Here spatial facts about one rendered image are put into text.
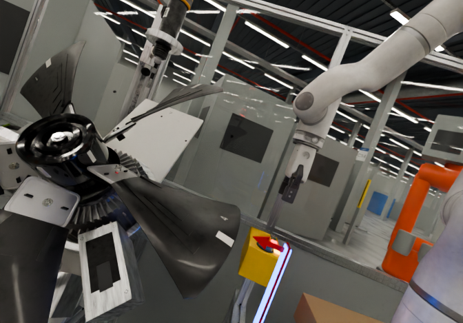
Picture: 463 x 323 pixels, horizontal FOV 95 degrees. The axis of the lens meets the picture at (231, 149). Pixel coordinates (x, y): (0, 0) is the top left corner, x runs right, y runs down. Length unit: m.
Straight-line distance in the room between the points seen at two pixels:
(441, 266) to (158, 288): 1.21
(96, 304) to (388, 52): 0.78
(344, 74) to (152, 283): 1.30
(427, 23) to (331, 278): 1.06
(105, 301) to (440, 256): 0.59
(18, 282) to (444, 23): 0.89
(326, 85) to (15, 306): 0.67
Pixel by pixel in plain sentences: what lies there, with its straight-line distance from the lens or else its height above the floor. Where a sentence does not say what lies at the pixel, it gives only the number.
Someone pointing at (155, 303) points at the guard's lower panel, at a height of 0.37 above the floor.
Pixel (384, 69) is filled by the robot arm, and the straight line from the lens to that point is 0.64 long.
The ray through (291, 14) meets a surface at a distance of 1.29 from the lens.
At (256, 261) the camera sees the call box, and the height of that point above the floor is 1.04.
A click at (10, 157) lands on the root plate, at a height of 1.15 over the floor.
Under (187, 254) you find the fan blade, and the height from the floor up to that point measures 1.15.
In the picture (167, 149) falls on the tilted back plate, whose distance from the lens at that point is 0.76.
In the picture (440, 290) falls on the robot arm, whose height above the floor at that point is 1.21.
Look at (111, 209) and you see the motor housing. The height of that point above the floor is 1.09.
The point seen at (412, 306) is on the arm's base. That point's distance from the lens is 0.61.
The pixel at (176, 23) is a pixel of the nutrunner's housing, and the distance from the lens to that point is 0.47.
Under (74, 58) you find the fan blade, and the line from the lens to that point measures 0.69.
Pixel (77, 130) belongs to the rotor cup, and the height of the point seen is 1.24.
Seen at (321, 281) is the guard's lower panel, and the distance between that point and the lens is 1.29.
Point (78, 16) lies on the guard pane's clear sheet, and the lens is 1.70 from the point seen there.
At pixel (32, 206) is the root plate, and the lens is 0.48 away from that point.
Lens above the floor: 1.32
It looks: 2 degrees down
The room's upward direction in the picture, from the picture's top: 21 degrees clockwise
